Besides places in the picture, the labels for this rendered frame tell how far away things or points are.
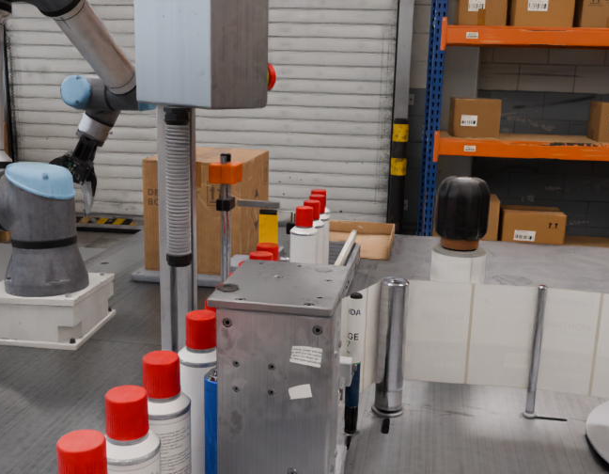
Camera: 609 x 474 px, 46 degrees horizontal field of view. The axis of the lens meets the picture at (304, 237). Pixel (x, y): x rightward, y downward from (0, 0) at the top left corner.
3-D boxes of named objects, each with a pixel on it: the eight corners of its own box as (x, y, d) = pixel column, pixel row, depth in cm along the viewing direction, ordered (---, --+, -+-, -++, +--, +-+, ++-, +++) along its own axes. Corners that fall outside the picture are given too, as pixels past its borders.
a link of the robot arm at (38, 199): (52, 244, 127) (47, 166, 125) (-11, 239, 131) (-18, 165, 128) (90, 231, 139) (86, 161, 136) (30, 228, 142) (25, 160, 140)
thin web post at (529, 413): (537, 419, 97) (552, 288, 93) (522, 418, 98) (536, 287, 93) (535, 413, 99) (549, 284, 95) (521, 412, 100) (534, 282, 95)
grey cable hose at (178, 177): (187, 268, 95) (185, 108, 90) (162, 266, 96) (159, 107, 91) (195, 261, 98) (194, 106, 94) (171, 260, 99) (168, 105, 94)
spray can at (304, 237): (313, 317, 135) (316, 211, 130) (286, 315, 136) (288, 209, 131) (317, 308, 140) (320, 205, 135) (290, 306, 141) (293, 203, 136)
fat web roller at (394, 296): (403, 419, 97) (412, 287, 92) (369, 416, 97) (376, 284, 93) (404, 404, 101) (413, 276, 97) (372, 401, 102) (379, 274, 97)
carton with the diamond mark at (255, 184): (240, 276, 170) (241, 164, 164) (144, 270, 174) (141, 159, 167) (268, 246, 199) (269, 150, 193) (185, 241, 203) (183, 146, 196)
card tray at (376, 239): (387, 260, 196) (388, 246, 195) (294, 254, 200) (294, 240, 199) (394, 236, 224) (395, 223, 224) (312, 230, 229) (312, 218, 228)
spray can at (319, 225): (320, 306, 142) (322, 204, 137) (293, 304, 142) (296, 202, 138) (323, 298, 147) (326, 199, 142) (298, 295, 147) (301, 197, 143)
